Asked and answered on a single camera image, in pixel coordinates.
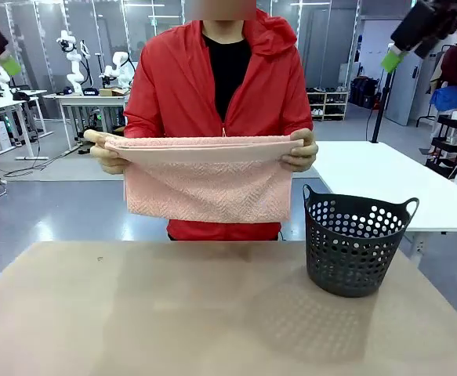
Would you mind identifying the person in red jacket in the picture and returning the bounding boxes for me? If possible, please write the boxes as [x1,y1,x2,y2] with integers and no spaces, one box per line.
[122,6,314,242]

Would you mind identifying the black tripod pole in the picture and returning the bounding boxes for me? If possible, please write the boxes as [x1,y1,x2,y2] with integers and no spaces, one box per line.
[368,70,394,144]

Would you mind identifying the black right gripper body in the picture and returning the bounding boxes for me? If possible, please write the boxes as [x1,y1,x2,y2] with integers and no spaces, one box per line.
[390,0,457,52]

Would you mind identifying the black suitcase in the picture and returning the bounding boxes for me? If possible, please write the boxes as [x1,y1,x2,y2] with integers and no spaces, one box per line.
[349,76,382,110]

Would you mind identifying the person's right forearm red sleeve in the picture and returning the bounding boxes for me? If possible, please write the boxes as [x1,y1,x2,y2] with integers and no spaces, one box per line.
[122,99,166,139]

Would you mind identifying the large white table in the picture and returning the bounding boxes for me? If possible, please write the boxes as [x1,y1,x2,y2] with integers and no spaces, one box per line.
[310,139,457,267]

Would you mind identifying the person's left forearm red sleeve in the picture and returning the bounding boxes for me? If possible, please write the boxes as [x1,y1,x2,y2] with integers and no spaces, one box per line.
[281,97,314,134]

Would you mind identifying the black perforated plastic basket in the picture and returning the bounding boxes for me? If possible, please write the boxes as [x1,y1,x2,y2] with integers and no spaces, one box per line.
[302,183,420,298]

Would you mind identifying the person's right hand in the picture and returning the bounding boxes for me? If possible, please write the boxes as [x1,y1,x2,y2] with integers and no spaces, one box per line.
[83,128,130,176]

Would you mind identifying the blue cloth bundle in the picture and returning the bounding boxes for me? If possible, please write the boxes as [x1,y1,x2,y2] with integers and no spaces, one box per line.
[430,85,457,115]

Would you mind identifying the black utility cart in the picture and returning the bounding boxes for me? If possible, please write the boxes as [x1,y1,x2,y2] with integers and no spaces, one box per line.
[425,113,457,170]

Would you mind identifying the white lab desk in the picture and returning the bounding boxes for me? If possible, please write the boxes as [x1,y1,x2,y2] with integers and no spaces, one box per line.
[42,92,131,152]
[0,89,55,161]

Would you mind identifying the pink terry towel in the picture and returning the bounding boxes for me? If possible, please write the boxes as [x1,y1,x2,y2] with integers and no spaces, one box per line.
[104,134,306,224]

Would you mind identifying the shoe rack with shoes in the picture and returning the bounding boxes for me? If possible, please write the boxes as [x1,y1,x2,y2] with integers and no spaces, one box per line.
[305,86,350,122]

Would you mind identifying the white cabinet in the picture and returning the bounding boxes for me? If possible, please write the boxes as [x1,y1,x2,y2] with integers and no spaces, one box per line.
[384,42,435,127]

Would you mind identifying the person's left hand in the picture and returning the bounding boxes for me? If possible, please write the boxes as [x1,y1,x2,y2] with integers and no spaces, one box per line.
[279,128,318,173]

